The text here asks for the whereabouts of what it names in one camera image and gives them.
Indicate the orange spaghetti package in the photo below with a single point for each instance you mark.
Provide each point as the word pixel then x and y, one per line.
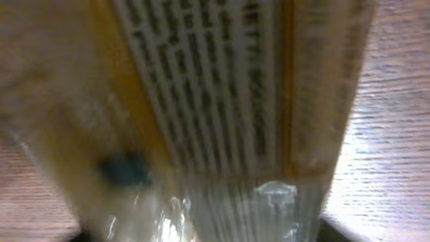
pixel 184 120

